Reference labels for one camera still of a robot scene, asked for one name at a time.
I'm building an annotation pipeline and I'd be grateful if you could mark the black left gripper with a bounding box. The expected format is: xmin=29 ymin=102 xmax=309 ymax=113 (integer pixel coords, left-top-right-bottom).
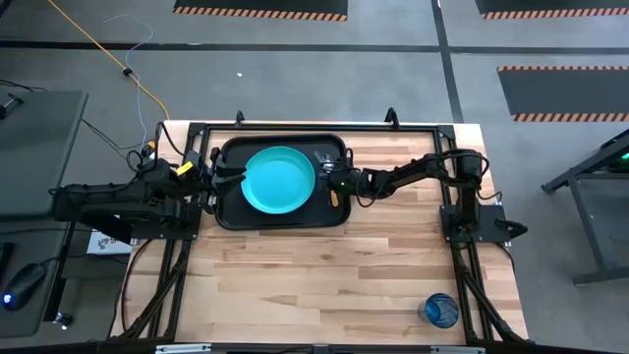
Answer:
xmin=186 ymin=147 xmax=247 ymax=215

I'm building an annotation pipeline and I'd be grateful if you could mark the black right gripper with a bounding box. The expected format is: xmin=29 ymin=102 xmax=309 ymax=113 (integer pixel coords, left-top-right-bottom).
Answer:
xmin=319 ymin=154 xmax=370 ymax=199

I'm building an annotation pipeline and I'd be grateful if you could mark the teal plate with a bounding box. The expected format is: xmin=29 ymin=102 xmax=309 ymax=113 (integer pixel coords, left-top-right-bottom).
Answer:
xmin=240 ymin=146 xmax=316 ymax=215

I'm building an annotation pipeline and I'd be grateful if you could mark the blue translucent cup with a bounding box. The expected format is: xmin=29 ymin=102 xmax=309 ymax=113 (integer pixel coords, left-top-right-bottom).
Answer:
xmin=417 ymin=292 xmax=461 ymax=329

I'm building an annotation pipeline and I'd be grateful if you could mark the black plastic tray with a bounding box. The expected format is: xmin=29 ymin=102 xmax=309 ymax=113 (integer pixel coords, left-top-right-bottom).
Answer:
xmin=214 ymin=133 xmax=353 ymax=231

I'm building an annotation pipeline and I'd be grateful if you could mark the white printed paper sheet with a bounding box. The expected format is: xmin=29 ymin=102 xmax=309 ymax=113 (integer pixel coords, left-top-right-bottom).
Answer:
xmin=86 ymin=228 xmax=135 ymax=257

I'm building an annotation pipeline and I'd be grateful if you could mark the black hazard-striped floor mat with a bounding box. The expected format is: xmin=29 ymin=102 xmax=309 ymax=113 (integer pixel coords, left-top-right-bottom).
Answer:
xmin=172 ymin=0 xmax=349 ymax=23
xmin=474 ymin=0 xmax=629 ymax=21
xmin=496 ymin=65 xmax=629 ymax=123

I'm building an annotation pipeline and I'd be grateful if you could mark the grey desk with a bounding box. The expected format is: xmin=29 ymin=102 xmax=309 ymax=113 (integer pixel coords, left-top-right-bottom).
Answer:
xmin=0 ymin=89 xmax=89 ymax=339

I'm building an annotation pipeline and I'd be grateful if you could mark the black computer mouse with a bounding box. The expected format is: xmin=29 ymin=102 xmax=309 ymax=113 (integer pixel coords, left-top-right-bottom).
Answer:
xmin=2 ymin=263 xmax=48 ymax=312

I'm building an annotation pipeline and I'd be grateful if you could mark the black metal table stand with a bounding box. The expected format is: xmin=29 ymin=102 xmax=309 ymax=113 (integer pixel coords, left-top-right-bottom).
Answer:
xmin=540 ymin=128 xmax=629 ymax=286

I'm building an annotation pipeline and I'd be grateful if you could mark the black aluminium table frame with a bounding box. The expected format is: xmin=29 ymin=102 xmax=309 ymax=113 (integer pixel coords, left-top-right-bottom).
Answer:
xmin=110 ymin=107 xmax=530 ymax=345

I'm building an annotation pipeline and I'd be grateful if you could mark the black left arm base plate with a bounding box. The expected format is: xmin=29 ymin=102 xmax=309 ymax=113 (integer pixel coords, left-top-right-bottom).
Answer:
xmin=130 ymin=204 xmax=202 ymax=242

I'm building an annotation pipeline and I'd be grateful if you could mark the thin white cable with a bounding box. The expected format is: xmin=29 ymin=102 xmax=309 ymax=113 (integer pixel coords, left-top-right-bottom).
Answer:
xmin=103 ymin=14 xmax=154 ymax=148

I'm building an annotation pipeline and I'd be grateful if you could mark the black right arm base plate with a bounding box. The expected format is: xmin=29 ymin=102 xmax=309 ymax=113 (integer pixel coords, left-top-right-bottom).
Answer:
xmin=440 ymin=204 xmax=528 ymax=245

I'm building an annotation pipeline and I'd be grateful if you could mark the silver metal bracket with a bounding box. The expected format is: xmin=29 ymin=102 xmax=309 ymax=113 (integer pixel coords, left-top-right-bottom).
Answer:
xmin=429 ymin=345 xmax=487 ymax=354
xmin=155 ymin=343 xmax=212 ymax=354

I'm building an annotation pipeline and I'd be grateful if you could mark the orange cable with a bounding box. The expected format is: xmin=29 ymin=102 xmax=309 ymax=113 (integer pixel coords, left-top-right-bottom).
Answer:
xmin=46 ymin=0 xmax=171 ymax=122

